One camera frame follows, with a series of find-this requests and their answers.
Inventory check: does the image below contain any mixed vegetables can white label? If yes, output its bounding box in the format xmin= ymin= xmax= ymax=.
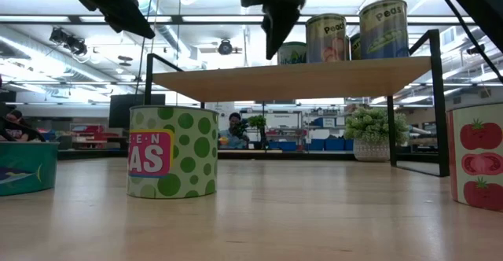
xmin=277 ymin=41 xmax=308 ymax=66

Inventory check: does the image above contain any peach can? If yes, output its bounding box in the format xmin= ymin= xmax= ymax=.
xmin=305 ymin=13 xmax=348 ymax=64

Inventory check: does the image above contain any blue peas can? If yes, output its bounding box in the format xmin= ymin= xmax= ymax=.
xmin=358 ymin=0 xmax=410 ymax=61

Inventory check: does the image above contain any cream tomato can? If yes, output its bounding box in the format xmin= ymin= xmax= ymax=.
xmin=446 ymin=102 xmax=503 ymax=214

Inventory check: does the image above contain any black ceiling spotlight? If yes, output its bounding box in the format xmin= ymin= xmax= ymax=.
xmin=49 ymin=27 xmax=90 ymax=57

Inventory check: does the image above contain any black monitor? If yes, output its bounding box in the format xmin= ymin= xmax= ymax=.
xmin=108 ymin=94 xmax=167 ymax=131

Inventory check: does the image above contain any white sign board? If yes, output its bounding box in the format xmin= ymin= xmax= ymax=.
xmin=266 ymin=112 xmax=303 ymax=131

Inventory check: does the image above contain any small dark green plant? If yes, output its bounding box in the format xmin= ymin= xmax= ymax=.
xmin=247 ymin=114 xmax=269 ymax=149

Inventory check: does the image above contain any red workbench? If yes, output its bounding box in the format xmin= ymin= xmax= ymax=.
xmin=70 ymin=123 xmax=127 ymax=149

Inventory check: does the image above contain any person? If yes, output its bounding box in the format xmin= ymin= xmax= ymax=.
xmin=218 ymin=112 xmax=252 ymax=150
xmin=0 ymin=109 xmax=31 ymax=142

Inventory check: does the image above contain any potted green plant white pot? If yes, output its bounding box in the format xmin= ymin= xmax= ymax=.
xmin=344 ymin=106 xmax=410 ymax=163

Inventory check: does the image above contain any green polka dot peas can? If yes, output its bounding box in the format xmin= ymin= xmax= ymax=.
xmin=126 ymin=105 xmax=219 ymax=200

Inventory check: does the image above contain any teal tuna can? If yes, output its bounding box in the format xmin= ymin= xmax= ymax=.
xmin=0 ymin=141 xmax=60 ymax=197

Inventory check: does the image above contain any black hanging cable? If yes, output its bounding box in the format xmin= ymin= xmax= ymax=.
xmin=135 ymin=0 xmax=157 ymax=96

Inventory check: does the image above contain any wooden shelf black metal frame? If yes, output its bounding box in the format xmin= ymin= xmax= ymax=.
xmin=143 ymin=28 xmax=451 ymax=178

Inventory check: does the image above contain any round black hanging camera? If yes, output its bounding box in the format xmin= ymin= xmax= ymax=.
xmin=217 ymin=38 xmax=243 ymax=57

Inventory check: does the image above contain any black ceiling rail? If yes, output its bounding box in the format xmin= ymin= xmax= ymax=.
xmin=0 ymin=14 xmax=503 ymax=27

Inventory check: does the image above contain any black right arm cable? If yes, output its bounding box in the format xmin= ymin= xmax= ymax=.
xmin=439 ymin=0 xmax=503 ymax=83

